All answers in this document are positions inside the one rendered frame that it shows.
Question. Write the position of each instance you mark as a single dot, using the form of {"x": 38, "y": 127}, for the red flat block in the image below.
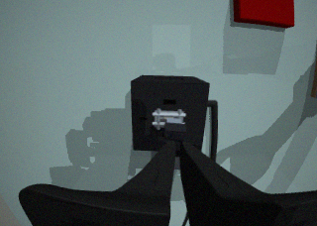
{"x": 274, "y": 13}

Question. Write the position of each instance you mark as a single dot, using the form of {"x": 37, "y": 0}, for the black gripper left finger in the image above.
{"x": 143, "y": 201}

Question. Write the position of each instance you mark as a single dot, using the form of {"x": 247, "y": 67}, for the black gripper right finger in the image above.
{"x": 215, "y": 197}

